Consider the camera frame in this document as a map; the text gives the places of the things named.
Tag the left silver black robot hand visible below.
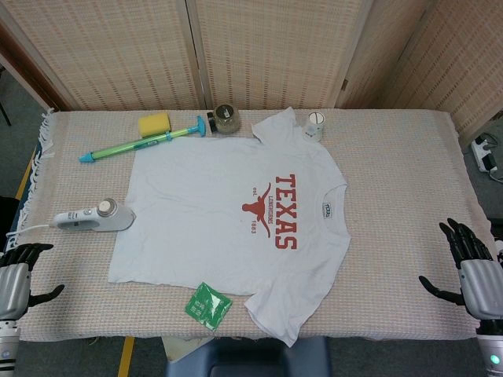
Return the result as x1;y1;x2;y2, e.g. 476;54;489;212
0;242;66;320

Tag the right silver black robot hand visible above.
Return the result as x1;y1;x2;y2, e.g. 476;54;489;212
418;218;503;320

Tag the white handheld steam iron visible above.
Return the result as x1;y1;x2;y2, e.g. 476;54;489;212
53;199;138;233

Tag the white Texas Longhorns t-shirt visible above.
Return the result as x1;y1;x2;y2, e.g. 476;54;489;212
108;106;352;349

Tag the beige woven fringed tablecloth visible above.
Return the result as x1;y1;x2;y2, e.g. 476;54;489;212
0;108;493;343

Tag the white power strip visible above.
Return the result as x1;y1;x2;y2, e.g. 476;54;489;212
470;134;501;173

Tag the green blue water pump toy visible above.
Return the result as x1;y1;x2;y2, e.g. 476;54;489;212
78;116;207;165

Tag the green tea packet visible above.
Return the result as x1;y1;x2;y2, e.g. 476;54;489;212
183;280;233;333

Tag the yellow sponge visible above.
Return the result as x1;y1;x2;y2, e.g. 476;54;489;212
138;113;173;139

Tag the white paper cup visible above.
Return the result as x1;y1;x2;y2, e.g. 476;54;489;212
302;111;327;143

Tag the blue padded seat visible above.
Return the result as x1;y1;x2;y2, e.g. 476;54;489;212
164;336;332;377

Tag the glass jar with black lid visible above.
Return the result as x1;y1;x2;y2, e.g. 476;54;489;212
207;104;242;136

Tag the woven folding screen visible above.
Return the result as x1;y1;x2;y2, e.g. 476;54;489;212
0;0;503;133

